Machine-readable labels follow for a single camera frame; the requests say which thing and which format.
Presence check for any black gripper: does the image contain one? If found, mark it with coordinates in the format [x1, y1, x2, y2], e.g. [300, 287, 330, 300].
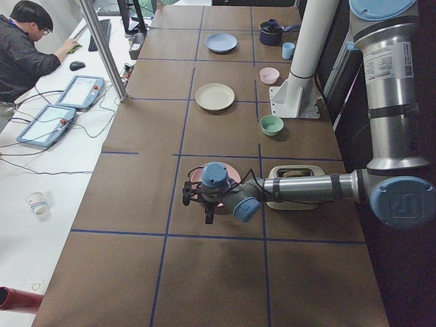
[182, 181, 216, 224]

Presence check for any pink plate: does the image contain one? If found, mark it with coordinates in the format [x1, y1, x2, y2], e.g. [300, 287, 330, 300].
[189, 162, 241, 215]

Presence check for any blue plate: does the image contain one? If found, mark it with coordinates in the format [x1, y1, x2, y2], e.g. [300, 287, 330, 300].
[204, 33, 238, 53]

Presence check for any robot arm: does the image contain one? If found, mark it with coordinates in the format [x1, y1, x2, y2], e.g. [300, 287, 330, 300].
[183, 1, 435, 230]

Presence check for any slice of toast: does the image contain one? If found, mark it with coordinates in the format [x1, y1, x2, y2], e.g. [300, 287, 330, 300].
[283, 170, 311, 178]

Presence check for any green bowl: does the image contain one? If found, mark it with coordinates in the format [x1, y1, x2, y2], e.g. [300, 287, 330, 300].
[260, 115, 284, 136]

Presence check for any cream plate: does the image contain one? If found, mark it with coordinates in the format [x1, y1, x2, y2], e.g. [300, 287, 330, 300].
[195, 83, 235, 111]

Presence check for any cream toaster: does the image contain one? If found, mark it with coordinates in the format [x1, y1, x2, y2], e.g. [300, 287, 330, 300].
[266, 165, 325, 211]

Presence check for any pink bowl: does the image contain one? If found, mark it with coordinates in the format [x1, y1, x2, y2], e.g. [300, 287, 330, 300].
[259, 67, 280, 85]

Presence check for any paper cup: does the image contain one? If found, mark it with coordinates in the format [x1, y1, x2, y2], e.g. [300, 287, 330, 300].
[25, 191, 49, 221]

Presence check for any teach pendant far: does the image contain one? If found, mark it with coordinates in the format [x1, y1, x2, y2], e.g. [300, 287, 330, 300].
[56, 75, 105, 111]

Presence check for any teach pendant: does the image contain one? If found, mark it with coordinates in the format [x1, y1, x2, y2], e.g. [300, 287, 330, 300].
[56, 75, 105, 111]
[16, 105, 76, 148]

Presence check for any light blue cup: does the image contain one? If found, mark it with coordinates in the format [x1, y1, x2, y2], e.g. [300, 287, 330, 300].
[281, 42, 295, 60]

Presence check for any teach pendant near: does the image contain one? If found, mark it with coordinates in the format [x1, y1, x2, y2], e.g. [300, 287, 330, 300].
[16, 105, 76, 148]

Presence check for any dark blue saucepan with lid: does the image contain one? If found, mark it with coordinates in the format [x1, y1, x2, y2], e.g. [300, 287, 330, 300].
[259, 18, 301, 46]

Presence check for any black computer mouse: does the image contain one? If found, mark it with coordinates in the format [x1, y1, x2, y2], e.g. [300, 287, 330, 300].
[69, 61, 86, 72]

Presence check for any black keyboard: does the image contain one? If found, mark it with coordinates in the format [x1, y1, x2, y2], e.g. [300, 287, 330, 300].
[88, 18, 112, 52]

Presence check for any red cylinder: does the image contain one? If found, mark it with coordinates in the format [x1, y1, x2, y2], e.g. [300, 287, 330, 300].
[1, 287, 44, 313]

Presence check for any seated person in black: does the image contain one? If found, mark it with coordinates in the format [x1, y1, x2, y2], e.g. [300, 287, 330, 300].
[1, 1, 79, 104]

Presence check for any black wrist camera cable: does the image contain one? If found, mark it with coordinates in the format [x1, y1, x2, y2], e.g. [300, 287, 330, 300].
[187, 166, 338, 206]

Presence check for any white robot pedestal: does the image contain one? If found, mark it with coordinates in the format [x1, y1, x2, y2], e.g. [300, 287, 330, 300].
[269, 0, 339, 119]

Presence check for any aluminium frame post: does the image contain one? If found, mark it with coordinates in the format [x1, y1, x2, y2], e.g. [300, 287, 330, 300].
[78, 0, 128, 103]

